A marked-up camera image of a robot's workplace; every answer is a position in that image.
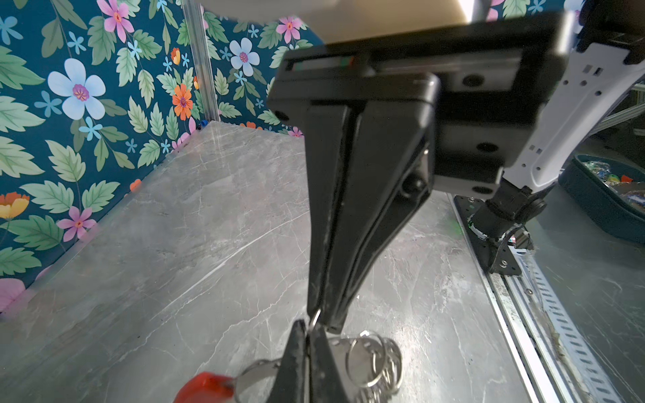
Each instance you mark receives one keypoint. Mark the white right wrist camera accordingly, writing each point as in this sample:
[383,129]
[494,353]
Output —
[345,20]

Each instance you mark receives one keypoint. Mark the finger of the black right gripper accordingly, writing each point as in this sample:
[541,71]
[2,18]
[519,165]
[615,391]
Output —
[324,136]

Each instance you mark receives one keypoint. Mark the dark green storage bin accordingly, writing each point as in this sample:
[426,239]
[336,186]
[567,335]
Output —
[610,192]

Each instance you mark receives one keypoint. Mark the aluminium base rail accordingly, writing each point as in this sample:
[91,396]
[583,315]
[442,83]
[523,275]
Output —
[555,362]

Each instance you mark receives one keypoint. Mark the aluminium corner post right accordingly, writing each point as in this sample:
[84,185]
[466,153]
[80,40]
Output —
[201,58]

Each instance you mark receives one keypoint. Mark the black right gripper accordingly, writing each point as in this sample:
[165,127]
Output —
[387,119]

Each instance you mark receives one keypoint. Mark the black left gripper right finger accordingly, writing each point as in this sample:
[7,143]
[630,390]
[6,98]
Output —
[325,383]

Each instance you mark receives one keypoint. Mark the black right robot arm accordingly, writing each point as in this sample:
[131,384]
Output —
[606,59]

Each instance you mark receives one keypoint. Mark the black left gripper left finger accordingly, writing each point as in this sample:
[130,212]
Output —
[290,381]

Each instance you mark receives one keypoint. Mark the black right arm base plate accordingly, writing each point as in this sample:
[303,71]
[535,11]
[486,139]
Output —
[495,255]

